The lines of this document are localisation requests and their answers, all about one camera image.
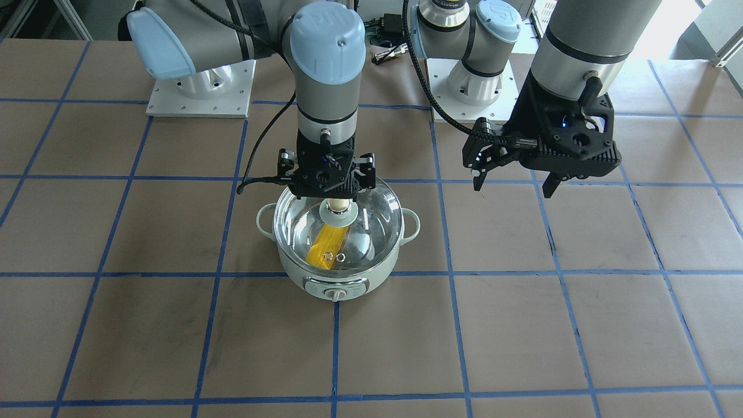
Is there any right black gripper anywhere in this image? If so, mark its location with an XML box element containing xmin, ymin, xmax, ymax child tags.
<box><xmin>277</xmin><ymin>132</ymin><xmax>377</xmax><ymax>212</ymax></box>

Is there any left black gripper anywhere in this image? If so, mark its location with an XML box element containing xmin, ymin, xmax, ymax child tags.
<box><xmin>462</xmin><ymin>74</ymin><xmax>622</xmax><ymax>199</ymax></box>

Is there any glass pot lid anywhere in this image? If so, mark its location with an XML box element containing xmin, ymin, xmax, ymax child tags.
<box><xmin>273</xmin><ymin>179</ymin><xmax>403</xmax><ymax>278</ymax></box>

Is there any yellow corn cob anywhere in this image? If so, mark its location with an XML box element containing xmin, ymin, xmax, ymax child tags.
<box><xmin>305</xmin><ymin>224</ymin><xmax>349</xmax><ymax>270</ymax></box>

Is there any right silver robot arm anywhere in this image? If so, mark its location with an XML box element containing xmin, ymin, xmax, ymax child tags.
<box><xmin>118</xmin><ymin>1</ymin><xmax>376</xmax><ymax>200</ymax></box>

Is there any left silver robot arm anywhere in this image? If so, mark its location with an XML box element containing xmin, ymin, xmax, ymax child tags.
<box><xmin>402</xmin><ymin>1</ymin><xmax>660</xmax><ymax>198</ymax></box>

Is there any pale green electric pot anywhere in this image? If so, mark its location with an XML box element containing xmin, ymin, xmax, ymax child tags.
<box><xmin>255</xmin><ymin>178</ymin><xmax>420</xmax><ymax>302</ymax></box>

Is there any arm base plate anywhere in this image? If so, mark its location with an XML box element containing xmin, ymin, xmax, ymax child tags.
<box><xmin>146</xmin><ymin>59</ymin><xmax>257</xmax><ymax>119</ymax></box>
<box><xmin>425</xmin><ymin>55</ymin><xmax>520</xmax><ymax>125</ymax></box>

